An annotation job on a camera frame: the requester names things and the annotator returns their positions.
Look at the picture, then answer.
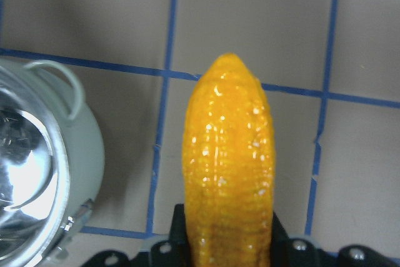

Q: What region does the pale green electric pot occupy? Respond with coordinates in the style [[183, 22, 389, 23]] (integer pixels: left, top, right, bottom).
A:
[[1, 59, 104, 266]]

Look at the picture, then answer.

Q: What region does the yellow corn cob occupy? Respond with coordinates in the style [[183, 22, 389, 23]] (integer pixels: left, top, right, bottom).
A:
[[182, 53, 276, 266]]

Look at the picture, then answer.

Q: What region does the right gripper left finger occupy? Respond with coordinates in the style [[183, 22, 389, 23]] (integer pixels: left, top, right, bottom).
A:
[[169, 204, 192, 266]]

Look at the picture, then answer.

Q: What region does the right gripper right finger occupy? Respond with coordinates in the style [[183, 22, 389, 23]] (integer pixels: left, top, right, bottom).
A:
[[270, 212, 296, 267]]

